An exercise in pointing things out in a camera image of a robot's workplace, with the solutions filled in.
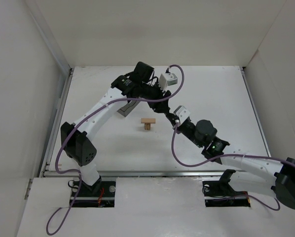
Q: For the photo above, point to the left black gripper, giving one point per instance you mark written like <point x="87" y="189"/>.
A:
<point x="160" y="99"/>

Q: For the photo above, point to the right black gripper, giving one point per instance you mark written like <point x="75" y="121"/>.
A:
<point x="178" y="123"/>

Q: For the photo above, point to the grey translucent plastic bin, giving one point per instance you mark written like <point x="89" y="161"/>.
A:
<point x="128" y="108"/>

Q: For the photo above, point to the striped brown wood block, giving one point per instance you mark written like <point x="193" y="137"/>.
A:
<point x="147" y="126"/>

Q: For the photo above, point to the light wood rectangular block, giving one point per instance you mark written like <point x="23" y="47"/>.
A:
<point x="148" y="120"/>

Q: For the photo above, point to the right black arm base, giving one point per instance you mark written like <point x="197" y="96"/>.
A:
<point x="219" y="193"/>

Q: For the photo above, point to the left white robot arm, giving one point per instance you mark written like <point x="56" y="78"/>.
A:
<point x="77" y="137"/>

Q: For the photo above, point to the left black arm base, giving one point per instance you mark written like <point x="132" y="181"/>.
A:
<point x="102" y="197"/>

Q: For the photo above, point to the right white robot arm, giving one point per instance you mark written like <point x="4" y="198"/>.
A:
<point x="273" y="177"/>

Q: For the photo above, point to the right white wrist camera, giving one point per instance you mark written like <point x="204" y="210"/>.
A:
<point x="182" y="113"/>

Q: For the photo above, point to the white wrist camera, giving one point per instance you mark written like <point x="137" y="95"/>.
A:
<point x="182" y="113"/>
<point x="166" y="80"/>

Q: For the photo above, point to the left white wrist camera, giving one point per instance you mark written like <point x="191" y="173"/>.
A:
<point x="166" y="80"/>

